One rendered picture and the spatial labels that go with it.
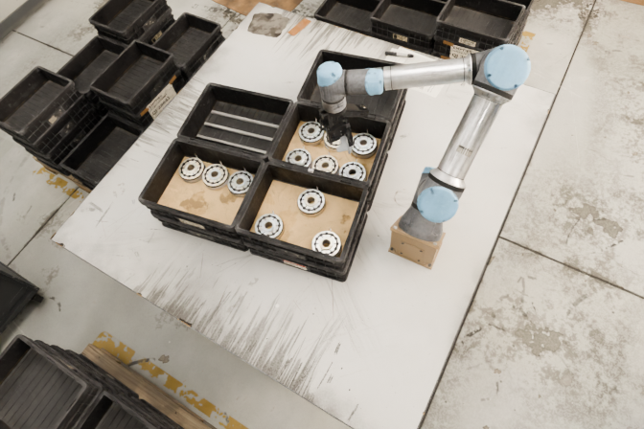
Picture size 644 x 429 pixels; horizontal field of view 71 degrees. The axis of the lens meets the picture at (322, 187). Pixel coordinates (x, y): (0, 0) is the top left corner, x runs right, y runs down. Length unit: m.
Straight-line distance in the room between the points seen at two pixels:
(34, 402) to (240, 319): 0.91
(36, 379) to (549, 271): 2.38
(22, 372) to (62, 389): 0.20
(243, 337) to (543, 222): 1.73
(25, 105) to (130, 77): 0.61
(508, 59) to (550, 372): 1.59
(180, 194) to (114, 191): 0.40
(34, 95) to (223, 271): 1.77
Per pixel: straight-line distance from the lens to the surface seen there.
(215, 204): 1.78
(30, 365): 2.30
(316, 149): 1.82
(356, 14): 3.22
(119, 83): 2.90
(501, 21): 2.89
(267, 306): 1.71
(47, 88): 3.12
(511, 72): 1.32
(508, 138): 2.07
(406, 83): 1.47
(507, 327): 2.46
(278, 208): 1.70
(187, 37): 3.16
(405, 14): 3.04
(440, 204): 1.36
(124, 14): 3.34
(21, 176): 3.53
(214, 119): 2.02
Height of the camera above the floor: 2.32
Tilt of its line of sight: 60 degrees down
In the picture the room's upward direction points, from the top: 11 degrees counter-clockwise
